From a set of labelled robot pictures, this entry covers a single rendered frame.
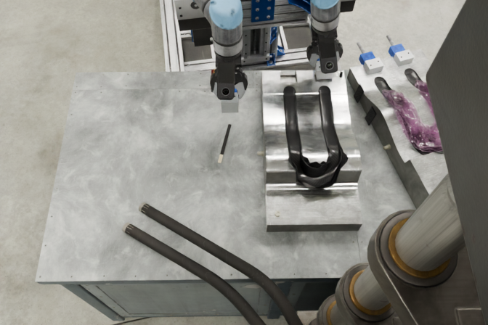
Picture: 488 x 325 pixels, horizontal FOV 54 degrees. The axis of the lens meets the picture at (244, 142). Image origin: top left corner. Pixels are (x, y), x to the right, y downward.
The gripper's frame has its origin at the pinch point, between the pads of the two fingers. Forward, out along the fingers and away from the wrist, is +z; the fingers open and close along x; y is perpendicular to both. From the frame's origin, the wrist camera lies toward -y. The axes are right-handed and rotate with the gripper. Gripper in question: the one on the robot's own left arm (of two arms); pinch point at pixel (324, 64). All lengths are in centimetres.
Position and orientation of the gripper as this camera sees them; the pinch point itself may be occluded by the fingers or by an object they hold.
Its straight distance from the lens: 150.6
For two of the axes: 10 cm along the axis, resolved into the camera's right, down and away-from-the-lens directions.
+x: -9.9, 0.7, 1.2
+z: 1.4, 3.5, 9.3
